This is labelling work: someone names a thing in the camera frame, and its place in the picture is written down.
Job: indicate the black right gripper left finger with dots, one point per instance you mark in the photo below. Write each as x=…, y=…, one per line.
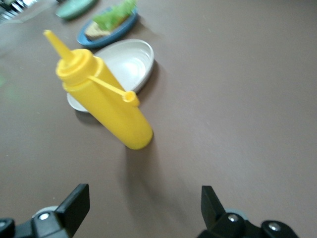
x=62, y=218

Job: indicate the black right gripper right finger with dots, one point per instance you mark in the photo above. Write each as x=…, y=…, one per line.
x=223, y=223

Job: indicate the yellow squeeze bottle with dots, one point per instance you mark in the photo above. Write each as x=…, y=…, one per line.
x=111, y=111

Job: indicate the brown bread slice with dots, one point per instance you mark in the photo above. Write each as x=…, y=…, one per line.
x=95, y=32

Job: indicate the green lettuce leaf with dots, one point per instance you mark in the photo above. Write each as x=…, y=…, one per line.
x=111, y=17

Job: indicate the beige round plate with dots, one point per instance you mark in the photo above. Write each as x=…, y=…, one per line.
x=133, y=64

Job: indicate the blue round plate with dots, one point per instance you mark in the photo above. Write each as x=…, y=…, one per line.
x=99, y=43

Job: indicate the green round plate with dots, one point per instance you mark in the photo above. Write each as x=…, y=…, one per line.
x=74, y=10

